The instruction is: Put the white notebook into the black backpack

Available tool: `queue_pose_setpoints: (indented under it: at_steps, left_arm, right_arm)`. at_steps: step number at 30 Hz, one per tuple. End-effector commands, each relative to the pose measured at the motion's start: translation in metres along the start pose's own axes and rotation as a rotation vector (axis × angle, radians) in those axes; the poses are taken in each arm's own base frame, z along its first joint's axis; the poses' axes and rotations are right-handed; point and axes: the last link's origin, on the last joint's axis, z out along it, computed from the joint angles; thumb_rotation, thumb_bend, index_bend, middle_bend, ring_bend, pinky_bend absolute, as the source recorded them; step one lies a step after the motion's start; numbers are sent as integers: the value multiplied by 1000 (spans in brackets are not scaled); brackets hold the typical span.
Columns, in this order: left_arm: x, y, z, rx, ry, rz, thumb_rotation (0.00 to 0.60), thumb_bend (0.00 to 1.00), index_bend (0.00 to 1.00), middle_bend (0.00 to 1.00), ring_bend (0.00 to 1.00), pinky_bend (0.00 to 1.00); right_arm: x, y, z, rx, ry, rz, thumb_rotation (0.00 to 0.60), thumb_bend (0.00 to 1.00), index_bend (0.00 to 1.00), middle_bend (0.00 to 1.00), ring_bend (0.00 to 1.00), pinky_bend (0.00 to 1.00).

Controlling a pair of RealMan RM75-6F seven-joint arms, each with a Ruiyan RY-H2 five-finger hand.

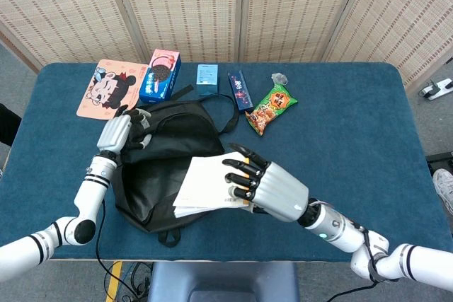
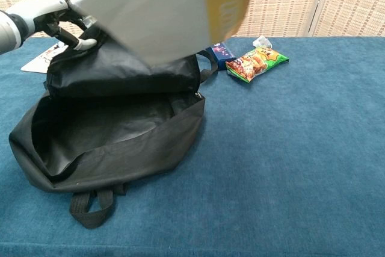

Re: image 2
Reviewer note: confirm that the blue table cloth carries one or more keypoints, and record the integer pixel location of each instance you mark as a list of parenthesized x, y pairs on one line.
[(300, 178)]

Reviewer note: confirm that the crumpled clear plastic wrapper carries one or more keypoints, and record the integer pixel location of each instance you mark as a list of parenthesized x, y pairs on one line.
[(262, 41)]

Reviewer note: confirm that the green orange snack bag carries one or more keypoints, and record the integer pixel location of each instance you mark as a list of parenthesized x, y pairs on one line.
[(255, 61)]

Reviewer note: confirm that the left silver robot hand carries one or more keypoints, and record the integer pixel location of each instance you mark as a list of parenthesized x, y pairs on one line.
[(39, 13)]

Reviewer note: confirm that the dark blue slim box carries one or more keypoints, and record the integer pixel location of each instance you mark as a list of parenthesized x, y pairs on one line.
[(222, 53)]

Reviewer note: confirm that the white and yellow notebook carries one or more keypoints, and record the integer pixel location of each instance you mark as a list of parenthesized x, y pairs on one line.
[(150, 13)]

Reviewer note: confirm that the black fabric backpack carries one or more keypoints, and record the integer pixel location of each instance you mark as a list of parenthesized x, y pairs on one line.
[(120, 154)]

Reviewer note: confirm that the woven folding screen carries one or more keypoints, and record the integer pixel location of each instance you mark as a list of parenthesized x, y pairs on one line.
[(346, 4)]

